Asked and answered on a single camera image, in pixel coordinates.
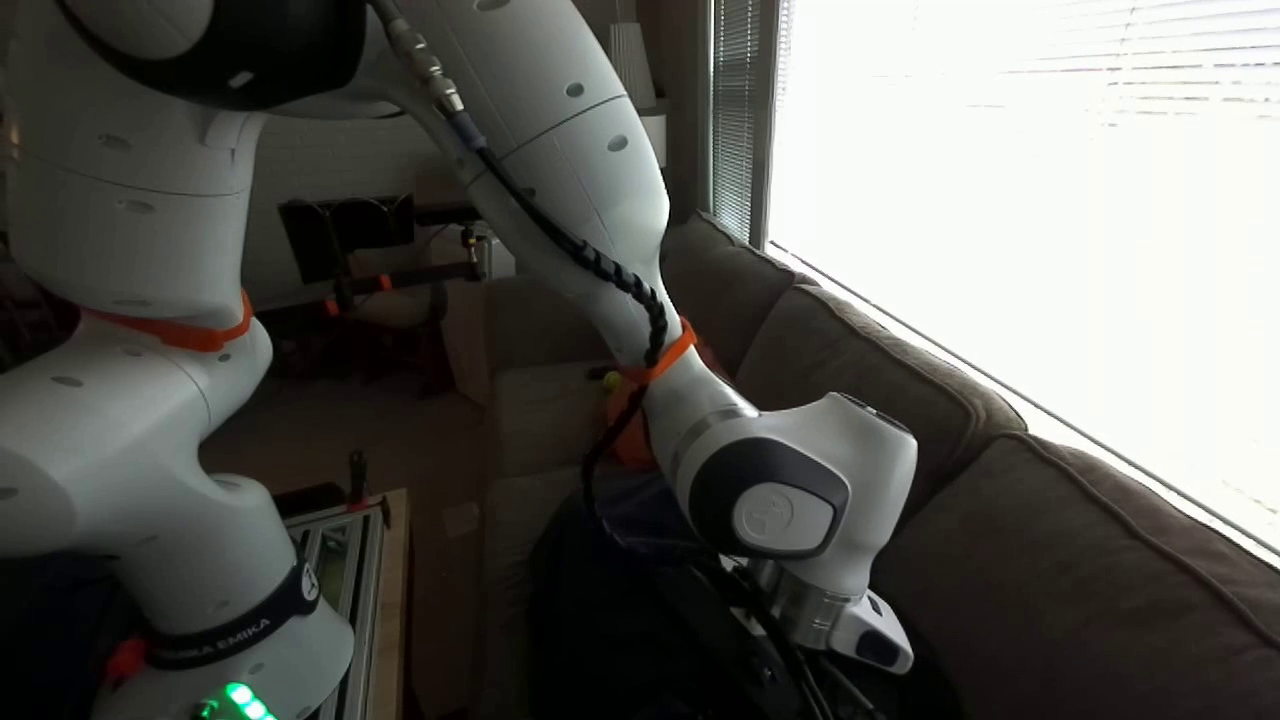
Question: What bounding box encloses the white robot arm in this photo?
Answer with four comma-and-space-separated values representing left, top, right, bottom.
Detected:
0, 0, 918, 720

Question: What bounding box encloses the dark blanket on couch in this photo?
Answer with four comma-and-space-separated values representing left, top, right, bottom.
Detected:
528, 478, 967, 720

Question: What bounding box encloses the wooden table with rails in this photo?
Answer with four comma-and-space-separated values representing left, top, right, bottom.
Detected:
282, 488, 410, 720

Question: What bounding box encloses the grey fabric couch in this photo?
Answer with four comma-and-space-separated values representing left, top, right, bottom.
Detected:
479, 219, 1280, 720

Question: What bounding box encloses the black camera stand bar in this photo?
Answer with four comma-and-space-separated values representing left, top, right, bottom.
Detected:
329, 261, 483, 305

